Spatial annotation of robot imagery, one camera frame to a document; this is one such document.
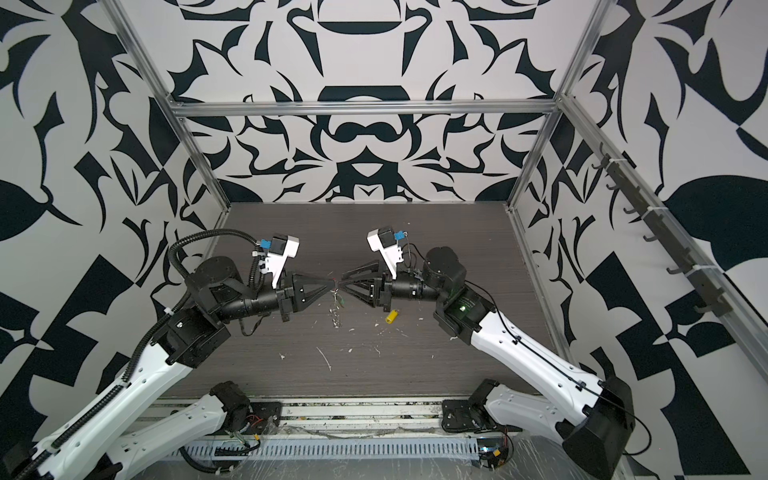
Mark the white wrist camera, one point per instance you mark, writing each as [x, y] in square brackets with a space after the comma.
[386, 242]
[272, 254]

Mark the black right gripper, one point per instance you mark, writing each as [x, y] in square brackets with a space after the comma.
[386, 289]

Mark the black wall hook rack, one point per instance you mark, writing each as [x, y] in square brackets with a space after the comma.
[664, 230]

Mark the white slotted cable duct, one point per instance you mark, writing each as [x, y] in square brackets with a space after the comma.
[458, 448]

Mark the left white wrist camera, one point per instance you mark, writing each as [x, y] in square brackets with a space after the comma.
[272, 254]

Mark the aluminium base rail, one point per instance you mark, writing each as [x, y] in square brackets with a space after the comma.
[365, 415]

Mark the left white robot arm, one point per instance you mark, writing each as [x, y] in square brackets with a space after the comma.
[96, 443]

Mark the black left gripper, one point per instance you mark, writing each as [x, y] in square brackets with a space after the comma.
[294, 296]

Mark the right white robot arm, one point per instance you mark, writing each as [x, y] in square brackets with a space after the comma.
[590, 417]

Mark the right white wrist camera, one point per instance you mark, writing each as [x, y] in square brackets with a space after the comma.
[386, 242]

